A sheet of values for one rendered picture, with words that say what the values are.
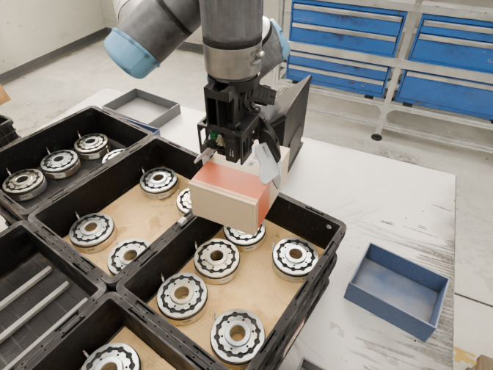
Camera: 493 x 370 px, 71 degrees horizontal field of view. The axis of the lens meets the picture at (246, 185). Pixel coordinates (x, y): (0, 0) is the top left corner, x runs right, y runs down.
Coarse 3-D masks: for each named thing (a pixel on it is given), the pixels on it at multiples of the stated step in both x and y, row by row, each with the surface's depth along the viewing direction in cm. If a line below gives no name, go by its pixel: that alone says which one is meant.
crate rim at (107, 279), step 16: (144, 144) 96; (176, 144) 96; (96, 176) 86; (64, 192) 82; (48, 208) 79; (32, 224) 75; (176, 224) 75; (64, 240) 71; (160, 240) 71; (80, 256) 68; (144, 256) 68; (96, 272) 66; (112, 288) 65
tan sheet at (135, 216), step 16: (128, 192) 96; (176, 192) 96; (112, 208) 92; (128, 208) 92; (144, 208) 92; (160, 208) 92; (176, 208) 92; (128, 224) 88; (144, 224) 88; (160, 224) 88; (96, 256) 80
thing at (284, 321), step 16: (304, 208) 78; (336, 224) 75; (336, 240) 71; (128, 272) 66; (320, 272) 67; (304, 288) 63; (144, 304) 61; (288, 304) 61; (160, 320) 59; (288, 320) 59; (176, 336) 57; (272, 336) 58; (192, 352) 55; (224, 368) 53; (256, 368) 53
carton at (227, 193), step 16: (256, 144) 64; (208, 160) 60; (224, 160) 60; (256, 160) 60; (288, 160) 65; (208, 176) 57; (224, 176) 57; (240, 176) 57; (256, 176) 57; (192, 192) 57; (208, 192) 55; (224, 192) 54; (240, 192) 54; (256, 192) 54; (272, 192) 60; (192, 208) 60; (208, 208) 58; (224, 208) 56; (240, 208) 54; (256, 208) 54; (224, 224) 59; (240, 224) 57; (256, 224) 56
